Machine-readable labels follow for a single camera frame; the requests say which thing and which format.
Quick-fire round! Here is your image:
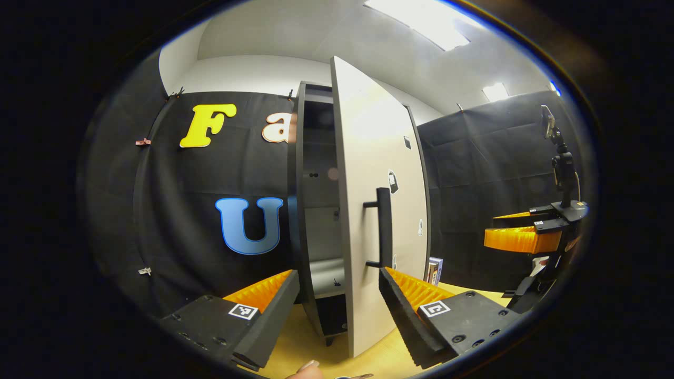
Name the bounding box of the black cabinet door handle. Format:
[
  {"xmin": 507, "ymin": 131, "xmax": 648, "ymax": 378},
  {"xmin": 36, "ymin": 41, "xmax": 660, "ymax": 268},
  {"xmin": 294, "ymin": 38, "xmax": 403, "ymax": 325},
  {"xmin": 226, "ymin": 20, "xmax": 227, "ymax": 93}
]
[{"xmin": 362, "ymin": 187, "xmax": 394, "ymax": 269}]

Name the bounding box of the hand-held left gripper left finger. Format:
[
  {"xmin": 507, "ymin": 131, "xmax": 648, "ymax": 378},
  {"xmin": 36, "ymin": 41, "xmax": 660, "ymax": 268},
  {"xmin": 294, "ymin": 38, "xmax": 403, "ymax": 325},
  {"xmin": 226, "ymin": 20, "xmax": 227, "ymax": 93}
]
[{"xmin": 160, "ymin": 270, "xmax": 301, "ymax": 372}]

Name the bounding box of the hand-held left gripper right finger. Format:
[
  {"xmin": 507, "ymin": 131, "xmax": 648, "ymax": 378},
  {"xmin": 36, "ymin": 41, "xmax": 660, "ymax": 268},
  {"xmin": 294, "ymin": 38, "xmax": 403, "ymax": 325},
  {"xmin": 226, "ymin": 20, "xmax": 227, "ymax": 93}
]
[{"xmin": 379, "ymin": 266, "xmax": 523, "ymax": 370}]

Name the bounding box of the dark grey cabinet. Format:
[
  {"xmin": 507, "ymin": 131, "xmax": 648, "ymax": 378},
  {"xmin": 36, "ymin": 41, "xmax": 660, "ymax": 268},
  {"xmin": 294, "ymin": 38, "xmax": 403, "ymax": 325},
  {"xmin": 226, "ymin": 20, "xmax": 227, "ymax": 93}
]
[{"xmin": 287, "ymin": 82, "xmax": 432, "ymax": 348}]

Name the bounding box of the black backdrop cloth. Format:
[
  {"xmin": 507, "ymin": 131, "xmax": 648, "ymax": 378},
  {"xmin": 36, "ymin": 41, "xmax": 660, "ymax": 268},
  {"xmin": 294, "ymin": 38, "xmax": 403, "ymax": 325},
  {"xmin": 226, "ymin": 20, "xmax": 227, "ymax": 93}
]
[{"xmin": 79, "ymin": 50, "xmax": 585, "ymax": 316}]

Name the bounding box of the ceiling light panel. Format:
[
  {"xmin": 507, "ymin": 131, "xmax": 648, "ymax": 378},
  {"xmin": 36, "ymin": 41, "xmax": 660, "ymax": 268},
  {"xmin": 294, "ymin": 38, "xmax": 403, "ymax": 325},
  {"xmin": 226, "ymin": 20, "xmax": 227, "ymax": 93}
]
[
  {"xmin": 482, "ymin": 83, "xmax": 510, "ymax": 102},
  {"xmin": 363, "ymin": 0, "xmax": 485, "ymax": 52}
]

